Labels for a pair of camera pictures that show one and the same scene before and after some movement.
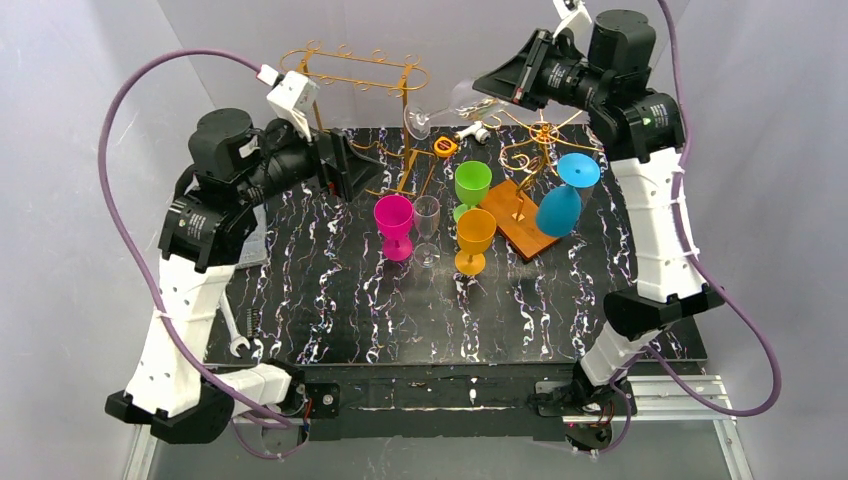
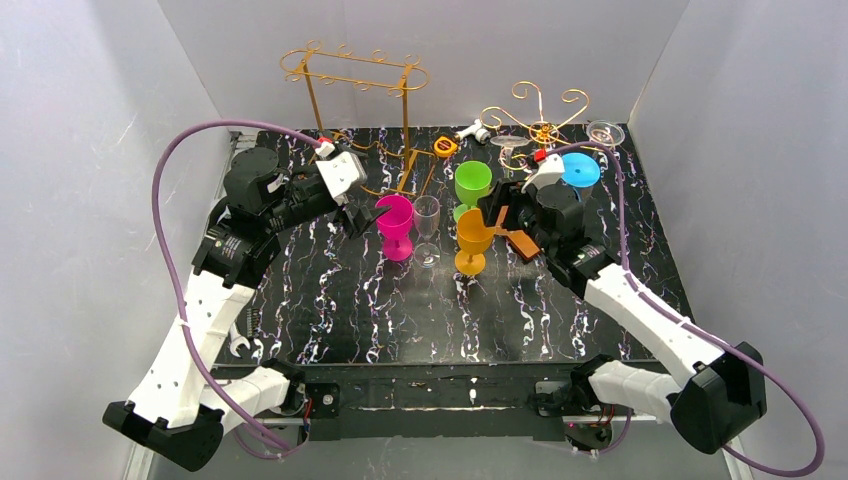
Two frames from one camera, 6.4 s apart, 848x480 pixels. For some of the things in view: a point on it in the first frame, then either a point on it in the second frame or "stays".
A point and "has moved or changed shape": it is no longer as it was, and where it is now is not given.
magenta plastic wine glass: (395, 214) stays
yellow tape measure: (444, 146) stays
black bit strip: (252, 322) stays
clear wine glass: (468, 101) has moved or changed shape
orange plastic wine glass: (475, 231) stays
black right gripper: (535, 67) to (510, 213)
